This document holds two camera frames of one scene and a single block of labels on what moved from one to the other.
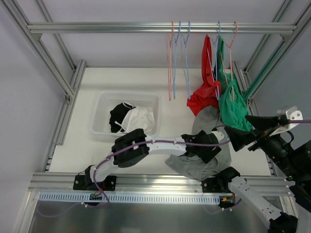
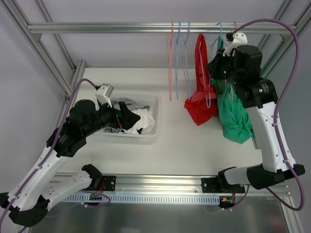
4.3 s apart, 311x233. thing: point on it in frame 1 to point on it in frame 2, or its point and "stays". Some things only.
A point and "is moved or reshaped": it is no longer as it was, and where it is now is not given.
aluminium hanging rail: [163, 27] stays
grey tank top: [207, 118] to [127, 103]
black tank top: [117, 115] is moved or reshaped
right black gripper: [260, 137] to [217, 68]
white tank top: [137, 118] stays
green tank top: [233, 109] stays
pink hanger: [169, 45] stays
